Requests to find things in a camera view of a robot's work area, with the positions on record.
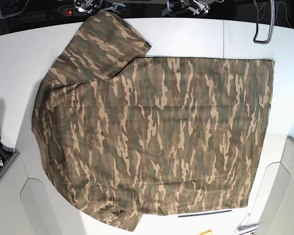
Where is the black power strip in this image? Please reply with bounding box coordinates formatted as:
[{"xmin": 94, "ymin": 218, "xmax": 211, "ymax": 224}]
[{"xmin": 58, "ymin": 5, "xmax": 77, "ymax": 17}]

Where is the camouflage T-shirt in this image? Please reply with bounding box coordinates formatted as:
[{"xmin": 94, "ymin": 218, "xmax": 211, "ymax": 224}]
[{"xmin": 32, "ymin": 10, "xmax": 274, "ymax": 231}]

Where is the black looped cable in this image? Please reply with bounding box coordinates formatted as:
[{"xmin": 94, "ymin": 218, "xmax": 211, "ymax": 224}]
[{"xmin": 253, "ymin": 0, "xmax": 276, "ymax": 44}]

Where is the grey stapler tool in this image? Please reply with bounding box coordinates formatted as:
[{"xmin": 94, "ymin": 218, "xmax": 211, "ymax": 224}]
[{"xmin": 233, "ymin": 213, "xmax": 258, "ymax": 235}]

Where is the orange object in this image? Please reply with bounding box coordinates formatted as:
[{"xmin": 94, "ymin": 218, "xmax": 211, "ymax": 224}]
[{"xmin": 199, "ymin": 230, "xmax": 213, "ymax": 235}]

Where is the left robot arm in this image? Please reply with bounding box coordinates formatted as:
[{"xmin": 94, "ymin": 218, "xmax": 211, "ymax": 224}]
[{"xmin": 161, "ymin": 0, "xmax": 210, "ymax": 17}]

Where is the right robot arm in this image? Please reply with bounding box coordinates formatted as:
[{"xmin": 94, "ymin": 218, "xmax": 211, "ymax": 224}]
[{"xmin": 73, "ymin": 0, "xmax": 125, "ymax": 14}]

